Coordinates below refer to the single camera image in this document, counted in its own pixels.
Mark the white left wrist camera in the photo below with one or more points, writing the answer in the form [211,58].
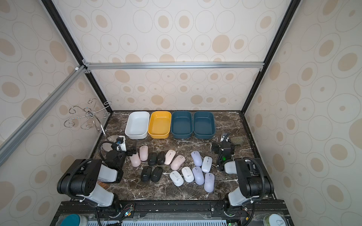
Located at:
[120,144]

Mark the white storage box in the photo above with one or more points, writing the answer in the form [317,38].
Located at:
[137,125]

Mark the pink mouse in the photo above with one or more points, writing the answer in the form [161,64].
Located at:
[177,162]
[144,153]
[169,157]
[135,160]

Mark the black mouse upper left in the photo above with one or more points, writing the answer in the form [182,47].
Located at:
[152,159]

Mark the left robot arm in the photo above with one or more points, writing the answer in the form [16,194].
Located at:
[81,179]

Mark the pink mouse far left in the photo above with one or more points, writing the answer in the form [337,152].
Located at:
[135,160]

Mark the purple mouse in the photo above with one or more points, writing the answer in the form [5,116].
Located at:
[198,175]
[209,183]
[197,159]

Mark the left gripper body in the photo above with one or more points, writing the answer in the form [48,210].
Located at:
[129,152]

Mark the black mouse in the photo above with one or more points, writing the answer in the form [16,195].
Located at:
[152,159]
[161,157]
[146,174]
[156,174]

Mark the yellow storage box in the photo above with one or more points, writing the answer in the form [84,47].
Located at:
[160,124]

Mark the horizontal aluminium back bar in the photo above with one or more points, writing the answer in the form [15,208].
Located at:
[178,65]

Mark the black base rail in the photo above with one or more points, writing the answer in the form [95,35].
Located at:
[176,213]

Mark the aluminium left side bar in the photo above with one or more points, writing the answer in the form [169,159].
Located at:
[17,137]

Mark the black mouse upper right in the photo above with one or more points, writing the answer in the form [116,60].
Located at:
[161,157]

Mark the black mouse lower left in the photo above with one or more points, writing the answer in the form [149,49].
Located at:
[146,174]

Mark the black mouse lower right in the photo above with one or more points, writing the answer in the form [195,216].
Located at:
[156,174]

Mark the small green sponge block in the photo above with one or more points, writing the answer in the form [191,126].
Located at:
[237,140]

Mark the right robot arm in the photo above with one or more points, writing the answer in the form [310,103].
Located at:
[253,179]

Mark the teal storage box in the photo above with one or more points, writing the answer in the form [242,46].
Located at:
[181,124]
[204,125]

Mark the teal round container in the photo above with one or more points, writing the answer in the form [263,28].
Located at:
[75,220]

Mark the silver wire cup rack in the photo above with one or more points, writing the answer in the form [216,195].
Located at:
[92,117]

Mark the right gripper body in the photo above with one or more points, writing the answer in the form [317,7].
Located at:
[223,145]

